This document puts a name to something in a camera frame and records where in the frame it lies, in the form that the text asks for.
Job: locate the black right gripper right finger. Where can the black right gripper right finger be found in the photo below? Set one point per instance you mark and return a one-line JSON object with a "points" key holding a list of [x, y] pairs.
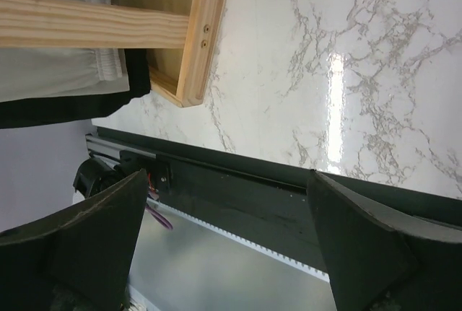
{"points": [[387, 248]]}

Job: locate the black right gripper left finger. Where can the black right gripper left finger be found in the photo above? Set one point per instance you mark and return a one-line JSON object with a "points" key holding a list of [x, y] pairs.
{"points": [[78, 258]]}

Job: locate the grey trousers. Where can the grey trousers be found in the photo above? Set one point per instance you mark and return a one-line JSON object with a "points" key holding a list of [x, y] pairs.
{"points": [[49, 51]]}

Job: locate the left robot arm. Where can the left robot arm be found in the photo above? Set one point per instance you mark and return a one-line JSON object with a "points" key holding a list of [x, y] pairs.
{"points": [[95, 177]]}

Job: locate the black garment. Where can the black garment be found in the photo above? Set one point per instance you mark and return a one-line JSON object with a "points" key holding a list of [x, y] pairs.
{"points": [[53, 110]]}

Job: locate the wooden clothes rack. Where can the wooden clothes rack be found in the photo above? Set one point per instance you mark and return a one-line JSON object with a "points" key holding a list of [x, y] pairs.
{"points": [[178, 35]]}

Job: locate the grey slotted cable duct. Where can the grey slotted cable duct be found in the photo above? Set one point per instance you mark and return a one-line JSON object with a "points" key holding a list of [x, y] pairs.
{"points": [[323, 276]]}

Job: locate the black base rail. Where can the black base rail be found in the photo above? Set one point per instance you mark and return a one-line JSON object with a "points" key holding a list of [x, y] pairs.
{"points": [[261, 201]]}

